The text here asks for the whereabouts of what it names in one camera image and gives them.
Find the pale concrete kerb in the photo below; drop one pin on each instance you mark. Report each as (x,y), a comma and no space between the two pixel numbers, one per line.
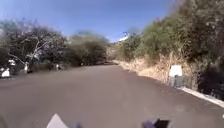
(203,96)

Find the dry grass bank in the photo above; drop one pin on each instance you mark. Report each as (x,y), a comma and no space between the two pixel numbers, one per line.
(150,69)

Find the white and grey marker post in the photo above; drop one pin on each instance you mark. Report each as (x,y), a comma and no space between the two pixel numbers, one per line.
(175,74)

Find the grey asphalt road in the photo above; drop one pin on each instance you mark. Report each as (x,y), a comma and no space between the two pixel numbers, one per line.
(100,96)

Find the robot's own part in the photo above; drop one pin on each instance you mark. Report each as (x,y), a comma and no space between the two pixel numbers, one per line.
(56,122)
(156,124)

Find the row of trees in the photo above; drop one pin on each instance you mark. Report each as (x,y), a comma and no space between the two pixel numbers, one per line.
(186,33)
(40,43)

